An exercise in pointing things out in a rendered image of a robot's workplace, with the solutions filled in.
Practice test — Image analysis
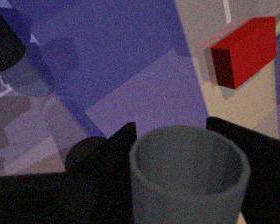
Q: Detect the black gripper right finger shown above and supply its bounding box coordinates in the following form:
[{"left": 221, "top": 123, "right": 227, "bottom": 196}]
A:
[{"left": 206, "top": 116, "right": 280, "bottom": 224}]

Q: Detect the red rectangular block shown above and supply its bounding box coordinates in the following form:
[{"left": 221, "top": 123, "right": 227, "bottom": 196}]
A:
[{"left": 210, "top": 16, "right": 280, "bottom": 90}]

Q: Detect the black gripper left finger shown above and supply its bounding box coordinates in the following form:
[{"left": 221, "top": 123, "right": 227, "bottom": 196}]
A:
[{"left": 0, "top": 122, "right": 137, "bottom": 224}]

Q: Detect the black cylinder with cap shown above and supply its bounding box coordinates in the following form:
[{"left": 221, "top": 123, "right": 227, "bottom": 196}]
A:
[{"left": 65, "top": 136, "right": 134, "bottom": 224}]

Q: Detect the dark grey cup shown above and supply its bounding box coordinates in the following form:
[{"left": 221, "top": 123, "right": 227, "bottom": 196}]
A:
[{"left": 129, "top": 125, "right": 251, "bottom": 224}]

